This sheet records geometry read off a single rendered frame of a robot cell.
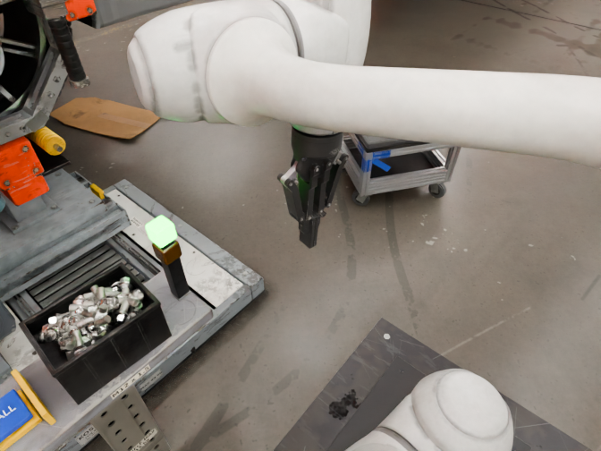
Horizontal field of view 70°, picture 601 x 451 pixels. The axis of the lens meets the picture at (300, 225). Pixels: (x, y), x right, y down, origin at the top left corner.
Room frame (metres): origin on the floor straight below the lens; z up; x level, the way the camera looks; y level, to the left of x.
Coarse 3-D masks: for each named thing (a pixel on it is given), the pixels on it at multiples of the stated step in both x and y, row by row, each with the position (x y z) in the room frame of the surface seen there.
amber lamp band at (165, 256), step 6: (156, 246) 0.56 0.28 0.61; (174, 246) 0.57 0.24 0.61; (156, 252) 0.56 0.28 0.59; (162, 252) 0.55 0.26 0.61; (168, 252) 0.56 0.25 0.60; (174, 252) 0.56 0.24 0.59; (180, 252) 0.57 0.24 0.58; (162, 258) 0.55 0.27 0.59; (168, 258) 0.55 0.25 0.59; (174, 258) 0.56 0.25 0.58; (168, 264) 0.55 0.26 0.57
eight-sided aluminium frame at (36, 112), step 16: (48, 32) 1.16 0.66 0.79; (48, 48) 1.17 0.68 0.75; (48, 64) 1.14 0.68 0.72; (48, 80) 1.09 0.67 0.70; (64, 80) 1.12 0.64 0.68; (32, 96) 1.09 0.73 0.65; (48, 96) 1.09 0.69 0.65; (16, 112) 1.06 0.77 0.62; (32, 112) 1.04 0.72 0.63; (48, 112) 1.06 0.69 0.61; (0, 128) 0.97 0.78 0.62; (16, 128) 1.00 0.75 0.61; (32, 128) 1.02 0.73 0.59; (0, 144) 0.96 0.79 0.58
